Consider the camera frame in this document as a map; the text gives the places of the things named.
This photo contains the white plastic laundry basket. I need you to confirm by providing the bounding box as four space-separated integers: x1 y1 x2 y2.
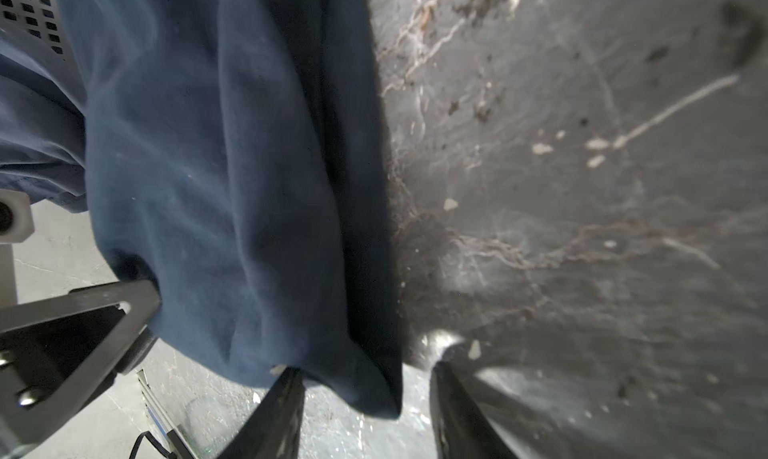
1 0 75 67

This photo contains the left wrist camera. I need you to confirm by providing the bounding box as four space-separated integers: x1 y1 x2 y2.
1 189 35 309

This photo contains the grey-blue tank top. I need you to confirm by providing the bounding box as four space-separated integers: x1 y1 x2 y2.
1 0 403 419

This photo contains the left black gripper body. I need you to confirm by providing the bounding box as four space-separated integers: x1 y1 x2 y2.
1 280 161 453

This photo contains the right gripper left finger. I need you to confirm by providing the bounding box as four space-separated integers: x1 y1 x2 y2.
219 368 305 459

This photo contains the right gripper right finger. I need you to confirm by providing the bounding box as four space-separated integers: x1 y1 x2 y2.
430 361 518 459

